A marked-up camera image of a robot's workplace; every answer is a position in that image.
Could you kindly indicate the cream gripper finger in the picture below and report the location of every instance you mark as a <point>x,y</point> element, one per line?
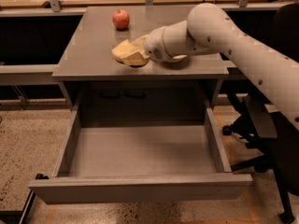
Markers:
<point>139,42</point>
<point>135,58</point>

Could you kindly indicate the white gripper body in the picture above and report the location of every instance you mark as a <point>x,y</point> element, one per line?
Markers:
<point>153,47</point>

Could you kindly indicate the yellow sponge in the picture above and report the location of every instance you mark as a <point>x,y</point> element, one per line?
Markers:
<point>124,47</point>

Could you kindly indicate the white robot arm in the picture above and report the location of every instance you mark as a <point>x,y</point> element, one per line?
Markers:
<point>209,29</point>

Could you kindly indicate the grey cabinet with top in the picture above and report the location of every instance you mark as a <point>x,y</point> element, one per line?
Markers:
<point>105,92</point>

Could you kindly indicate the open grey top drawer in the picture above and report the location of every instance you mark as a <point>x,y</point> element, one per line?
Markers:
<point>165,147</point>

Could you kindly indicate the white paper bowl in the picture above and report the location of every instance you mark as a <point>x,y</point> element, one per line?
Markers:
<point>177,59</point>

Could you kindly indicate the red apple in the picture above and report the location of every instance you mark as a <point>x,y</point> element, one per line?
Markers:
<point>121,19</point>

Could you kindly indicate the black office chair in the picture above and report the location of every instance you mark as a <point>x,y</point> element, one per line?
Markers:
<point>272,133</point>

